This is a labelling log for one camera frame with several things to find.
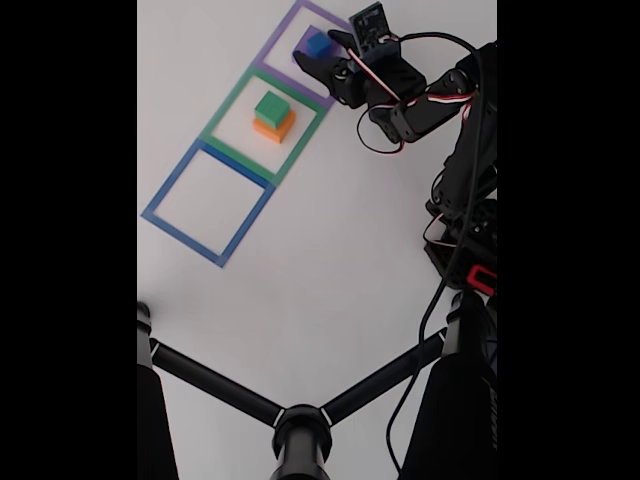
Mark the small blue cube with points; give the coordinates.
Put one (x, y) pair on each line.
(317, 44)

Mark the green cube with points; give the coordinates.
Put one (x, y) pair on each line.
(271, 107)

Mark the orange block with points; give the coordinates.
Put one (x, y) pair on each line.
(272, 132)

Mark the large purple block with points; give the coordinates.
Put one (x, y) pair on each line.
(299, 47)

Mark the purple tape square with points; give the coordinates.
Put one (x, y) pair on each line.
(292, 86)

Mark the green tape square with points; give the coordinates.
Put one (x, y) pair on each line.
(240, 158)

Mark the red clamp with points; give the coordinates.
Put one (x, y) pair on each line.
(477, 280)

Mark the blue tape square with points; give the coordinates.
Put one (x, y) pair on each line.
(182, 240)

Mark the black tripod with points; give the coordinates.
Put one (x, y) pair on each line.
(300, 435)

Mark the blue camera circuit board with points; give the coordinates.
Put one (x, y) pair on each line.
(370, 25)

